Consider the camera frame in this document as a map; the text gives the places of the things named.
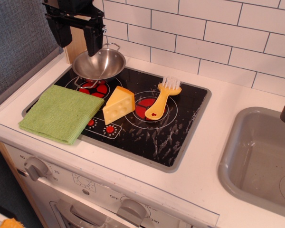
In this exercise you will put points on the grey sink basin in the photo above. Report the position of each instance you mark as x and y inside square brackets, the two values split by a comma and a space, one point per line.
[252, 167]

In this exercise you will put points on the wooden side panel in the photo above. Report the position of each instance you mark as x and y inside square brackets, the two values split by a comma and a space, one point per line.
[77, 46]

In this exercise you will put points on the small stainless steel pan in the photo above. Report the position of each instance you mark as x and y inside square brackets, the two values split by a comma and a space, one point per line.
[99, 68]

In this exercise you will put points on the grey oven knob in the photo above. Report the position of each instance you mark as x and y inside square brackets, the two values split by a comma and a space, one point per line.
[35, 168]
[132, 211]

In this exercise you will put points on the black toy stovetop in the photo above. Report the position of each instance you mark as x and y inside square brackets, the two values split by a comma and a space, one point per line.
[161, 143]

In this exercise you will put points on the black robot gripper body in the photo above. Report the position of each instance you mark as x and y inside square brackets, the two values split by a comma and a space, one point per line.
[75, 13]

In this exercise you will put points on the grey right oven knob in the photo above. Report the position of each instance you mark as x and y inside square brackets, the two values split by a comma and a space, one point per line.
[132, 211]

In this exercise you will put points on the grey oven door handle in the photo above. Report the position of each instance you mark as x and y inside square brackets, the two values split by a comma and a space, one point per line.
[82, 216]

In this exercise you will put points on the grey left oven knob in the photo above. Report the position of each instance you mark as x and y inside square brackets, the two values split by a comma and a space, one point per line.
[35, 168]

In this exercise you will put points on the yellow toy cheese wedge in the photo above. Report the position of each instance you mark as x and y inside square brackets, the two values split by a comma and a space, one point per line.
[120, 103]

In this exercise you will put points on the orange object at corner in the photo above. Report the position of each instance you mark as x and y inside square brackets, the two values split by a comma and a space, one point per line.
[11, 223]

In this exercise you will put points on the yellow dish brush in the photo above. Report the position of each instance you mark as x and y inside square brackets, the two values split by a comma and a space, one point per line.
[169, 86]

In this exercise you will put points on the green folded cloth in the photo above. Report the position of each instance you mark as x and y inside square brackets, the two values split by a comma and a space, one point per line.
[61, 114]

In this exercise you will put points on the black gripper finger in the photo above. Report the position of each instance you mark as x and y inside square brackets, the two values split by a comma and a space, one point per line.
[60, 30]
[94, 34]

